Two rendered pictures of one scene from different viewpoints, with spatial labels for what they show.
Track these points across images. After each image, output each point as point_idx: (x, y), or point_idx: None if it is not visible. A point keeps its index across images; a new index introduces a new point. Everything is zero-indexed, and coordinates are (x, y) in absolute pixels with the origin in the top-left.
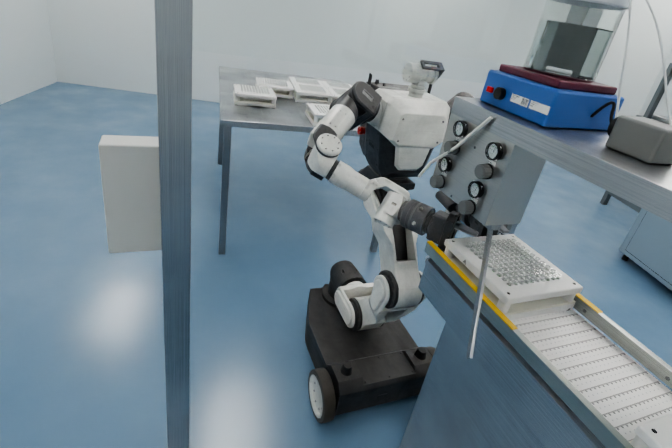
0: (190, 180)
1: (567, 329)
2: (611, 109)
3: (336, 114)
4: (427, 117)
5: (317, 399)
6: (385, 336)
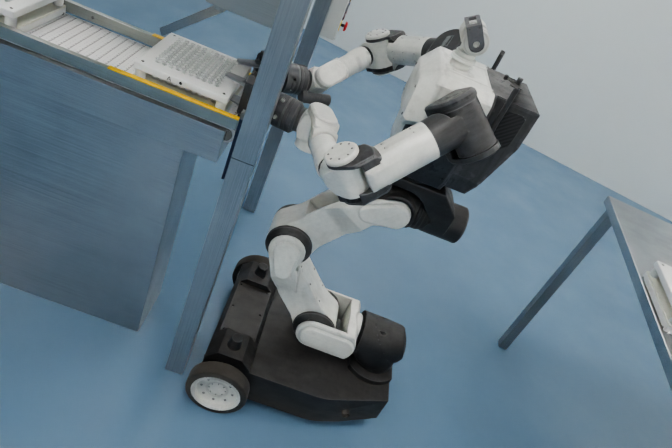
0: None
1: (123, 67)
2: None
3: (418, 36)
4: (418, 71)
5: None
6: (284, 352)
